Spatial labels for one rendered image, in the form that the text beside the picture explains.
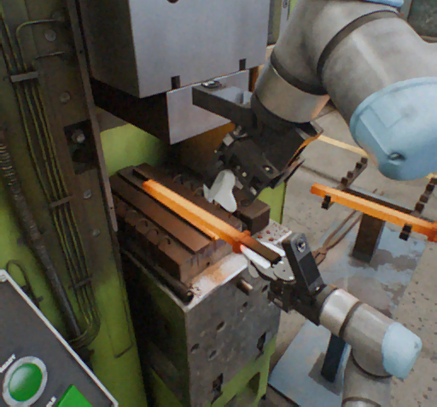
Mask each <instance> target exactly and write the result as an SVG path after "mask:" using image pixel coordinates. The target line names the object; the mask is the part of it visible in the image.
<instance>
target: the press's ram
mask: <svg viewBox="0 0 437 407"><path fill-rule="evenodd" d="M75 4H76V9H77V15H78V20H79V25H80V30H81V34H82V40H83V45H84V54H85V59H86V65H87V69H88V74H89V75H90V77H92V78H95V79H97V80H101V81H102V82H103V83H104V84H108V85H111V86H113V87H115V88H117V89H119V90H123V91H125V93H128V94H130V95H132V96H136V97H138V98H143V97H147V96H152V95H157V94H160V93H163V92H167V91H170V90H171V89H172V85H173V86H176V87H178V88H179V87H184V86H186V85H190V84H196V83H200V82H202V81H207V80H210V79H213V78H216V77H219V76H223V75H226V74H229V73H236V72H238V71H239V69H242V70H246V69H249V68H253V67H256V66H259V65H262V64H265V63H266V49H267V36H268V22H269V9H270V0H75Z"/></svg>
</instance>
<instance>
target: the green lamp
mask: <svg viewBox="0 0 437 407"><path fill-rule="evenodd" d="M42 382H43V372H42V370H41V369H40V368H39V367H38V365H37V364H36V363H24V364H22V365H20V367H19V368H17V369H16V370H15V371H14V372H13V374H12V375H11V376H10V380H9V394H10V396H11V398H12V399H14V400H15V401H16V402H26V401H27V400H30V398H32V397H33V396H34V395H35V394H36V393H37V392H38V390H39V388H40V386H42Z"/></svg>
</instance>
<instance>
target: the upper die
mask: <svg viewBox="0 0 437 407"><path fill-rule="evenodd" d="M248 72H249V70H248V69H246V70H242V69H239V71H238V72H236V73H229V74H226V75H223V76H219V77H216V78H213V79H210V80H215V81H219V82H221V83H224V84H228V85H232V86H235V87H237V88H240V89H244V90H246V91H248ZM200 83H201V82H200ZM200 83H196V84H190V85H186V86H184V87H179V88H178V87H176V86H173V85H172V89H171V90H170V91H167V92H163V93H160V94H157V95H152V96H147V97H143V98H138V97H136V96H132V95H130V94H128V93H125V91H123V90H119V89H117V88H115V87H113V86H111V85H108V84H104V83H103V82H102V81H101V80H97V79H95V78H92V77H90V84H91V89H92V95H93V100H94V104H95V106H96V107H98V108H101V109H103V110H104V111H106V112H108V113H111V114H113V115H115V117H117V118H119V119H122V120H124V121H125V122H127V123H129V124H131V125H134V126H136V127H138V129H140V130H142V131H145V132H147V133H148V134H150V135H152V136H154V137H158V138H159V139H160V140H161V141H163V142H165V143H168V144H170V145H172V144H174V143H176V142H181V141H183V140H185V138H187V139H188V137H192V136H195V135H197V134H200V133H202V132H204V131H209V130H211V129H214V128H216V127H219V126H220V125H223V124H225V123H228V122H231V120H228V119H225V118H223V117H220V116H218V115H216V114H213V113H212V112H209V111H207V110H206V109H202V108H199V107H197V106H195V105H193V96H191V86H194V85H198V84H200Z"/></svg>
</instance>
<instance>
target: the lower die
mask: <svg viewBox="0 0 437 407"><path fill-rule="evenodd" d="M131 169H134V170H135V171H137V172H139V173H141V174H143V175H144V176H145V177H147V179H149V180H153V181H156V182H157V183H159V184H160V185H162V186H164V187H165V188H168V189H170V190H171V191H172V192H173V193H175V194H176V195H180V196H181V197H183V198H184V199H185V200H187V201H190V202H192V203H194V205H196V206H198V207H199V208H200V209H202V210H204V211H206V212H209V213H211V214H212V215H213V216H215V218H218V219H220V220H221V221H223V222H225V223H226V224H228V225H231V226H232V227H234V228H236V230H238V231H240V232H241V230H242V221H240V220H239V219H237V218H235V216H233V215H232V214H231V218H228V214H229V213H227V212H226V211H224V210H223V209H221V208H218V211H216V210H215V207H216V206H215V205H214V204H213V203H212V202H209V201H208V200H207V202H203V201H204V200H205V198H203V197H201V196H199V195H198V194H195V196H193V193H194V192H193V190H190V189H188V188H187V187H184V189H183V185H182V184H181V183H178V182H176V181H174V183H172V179H171V177H169V176H167V175H166V174H165V176H164V177H162V175H163V173H162V172H160V171H159V170H157V169H155V168H154V167H152V166H150V165H149V164H148V163H147V162H144V163H141V164H139V166H135V167H134V166H128V167H126V168H124V169H122V170H119V171H117V172H116V173H117V174H115V175H113V176H111V177H109V183H110V188H111V194H112V195H115V196H117V197H118V200H119V203H118V204H120V203H121V202H125V203H126V205H127V207H128V210H127V211H126V210H125V206H119V207H118V208H117V211H116V212H117V218H118V222H119V225H120V228H121V229H122V230H123V231H124V232H125V223H124V216H125V214H126V213H127V212H128V211H131V210H134V211H136V212H137V218H135V213H134V212H132V213H129V214H128V216H127V218H126V222H127V229H128V234H129V235H130V238H132V239H133V241H136V237H135V231H134V225H135V223H136V221H137V220H139V219H141V218H145V219H147V220H148V224H149V225H148V226H147V227H146V224H145V221H141V222H139V223H138V224H137V236H138V243H139V244H140V246H141V247H142V248H144V249H145V250H146V251H147V248H146V242H145V234H146V232H147V231H148V230H149V228H151V227H153V226H155V227H158V230H159V232H160V233H159V234H158V235H157V233H156V230H151V231H150V232H149V234H148V242H149V251H150V255H151V256H152V257H153V258H154V259H155V260H157V261H158V255H157V247H156V246H157V243H158V241H159V239H160V238H161V237H162V236H169V237H170V238H171V245H168V239H163V240H162V242H161V243H160V261H161V263H162V265H163V266H164V267H165V268H166V269H167V270H169V271H170V272H171V273H172V274H173V275H174V276H175V277H176V278H177V279H178V280H179V281H180V282H182V283H183V284H185V283H186V282H187V281H188V280H190V279H191V278H194V277H195V276H196V275H197V274H199V273H200V272H202V271H203V270H205V269H206V268H208V267H209V266H211V264H213V263H214V262H215V261H217V260H219V259H221V258H223V257H224V256H225V255H226V254H227V253H228V252H231V251H232V250H233V246H232V245H231V244H229V243H227V242H226V241H225V240H223V239H222V238H220V237H219V238H217V239H216V240H215V235H213V234H212V233H210V232H209V231H207V229H204V228H203V227H201V226H200V225H199V224H198V223H196V222H195V221H193V220H191V219H189V218H187V216H186V215H184V214H183V213H182V212H180V211H178V210H177V209H175V208H174V207H172V206H170V205H169V203H168V202H165V201H163V200H162V199H161V198H160V197H158V196H157V195H155V194H153V193H151V192H150V191H149V190H148V189H146V188H145V187H143V186H142V185H141V184H139V183H137V182H136V181H134V180H133V179H131V178H130V177H128V176H127V175H126V174H124V172H126V171H128V170H131ZM113 204H114V208H115V207H116V206H117V205H118V204H116V199H115V198H113ZM208 262H210V264H209V265H208V266H207V263H208Z"/></svg>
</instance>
